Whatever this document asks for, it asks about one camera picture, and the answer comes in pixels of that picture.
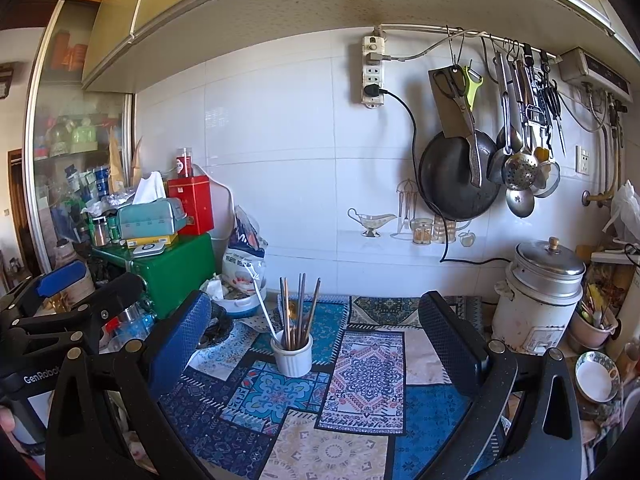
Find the white rice cooker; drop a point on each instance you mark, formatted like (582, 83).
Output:
(538, 295)

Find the red white cup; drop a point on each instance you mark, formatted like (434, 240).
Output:
(184, 163)

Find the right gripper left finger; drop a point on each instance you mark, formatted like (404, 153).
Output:
(83, 437)

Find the white blue plastic bag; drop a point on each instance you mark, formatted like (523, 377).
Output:
(244, 260)

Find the yellow upper cabinet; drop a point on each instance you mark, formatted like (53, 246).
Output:
(137, 43)

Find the teal tissue box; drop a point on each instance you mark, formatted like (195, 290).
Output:
(164, 216)

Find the black hanging wok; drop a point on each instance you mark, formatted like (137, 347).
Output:
(444, 175)

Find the white power strip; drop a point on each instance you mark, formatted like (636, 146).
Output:
(372, 74)

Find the red tin box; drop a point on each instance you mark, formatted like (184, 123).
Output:
(194, 194)

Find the white wall water heater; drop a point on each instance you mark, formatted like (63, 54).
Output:
(579, 67)

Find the white ceramic bowl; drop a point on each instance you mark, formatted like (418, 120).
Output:
(597, 377)

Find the person's left hand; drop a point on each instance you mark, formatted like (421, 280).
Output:
(7, 421)

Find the brown wooden chopstick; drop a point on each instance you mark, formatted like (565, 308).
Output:
(293, 319)

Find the metal hanging rail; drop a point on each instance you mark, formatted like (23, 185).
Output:
(446, 35)

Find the patchwork patterned table cloth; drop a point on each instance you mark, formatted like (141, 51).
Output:
(376, 404)

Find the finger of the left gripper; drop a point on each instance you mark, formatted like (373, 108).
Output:
(87, 317)
(60, 279)

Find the white ceramic utensil cup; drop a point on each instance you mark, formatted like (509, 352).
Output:
(292, 363)

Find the green metal box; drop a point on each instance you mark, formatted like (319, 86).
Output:
(170, 276)

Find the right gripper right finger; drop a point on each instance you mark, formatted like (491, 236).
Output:
(544, 440)

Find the white plastic chopstick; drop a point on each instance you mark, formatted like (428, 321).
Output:
(265, 312)

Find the hanging slotted metal ladle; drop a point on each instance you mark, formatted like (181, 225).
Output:
(519, 169)

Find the dark green chopstick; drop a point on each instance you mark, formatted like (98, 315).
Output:
(282, 313)

